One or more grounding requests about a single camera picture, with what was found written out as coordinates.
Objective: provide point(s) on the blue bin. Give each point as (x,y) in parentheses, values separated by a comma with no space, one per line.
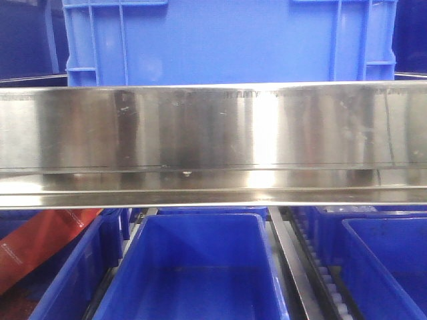
(214,266)
(324,228)
(384,267)
(213,210)
(65,284)

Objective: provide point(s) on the blue left bin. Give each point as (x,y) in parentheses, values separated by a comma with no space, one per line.
(65,284)

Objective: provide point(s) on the light blue upper crate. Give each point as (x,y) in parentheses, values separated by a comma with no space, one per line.
(206,42)

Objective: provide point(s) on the dark blue upper left crate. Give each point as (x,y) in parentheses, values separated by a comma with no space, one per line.
(33,39)

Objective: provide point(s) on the red plastic bag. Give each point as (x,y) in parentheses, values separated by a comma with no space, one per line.
(37,240)

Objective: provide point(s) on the dark blue upper right crate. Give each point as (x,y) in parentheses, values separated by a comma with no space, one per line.
(409,40)

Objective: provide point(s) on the blue rear right bin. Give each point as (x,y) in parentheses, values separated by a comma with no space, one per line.
(324,228)

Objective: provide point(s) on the blue rear centre bin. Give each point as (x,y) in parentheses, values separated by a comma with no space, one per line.
(213,210)

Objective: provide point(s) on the dark blue crate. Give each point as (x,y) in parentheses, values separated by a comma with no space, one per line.
(33,39)
(409,40)

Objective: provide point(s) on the metal roller track divider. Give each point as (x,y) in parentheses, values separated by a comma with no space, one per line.
(311,289)

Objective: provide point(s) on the stainless steel shelf rail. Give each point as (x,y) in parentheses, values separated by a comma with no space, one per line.
(339,143)

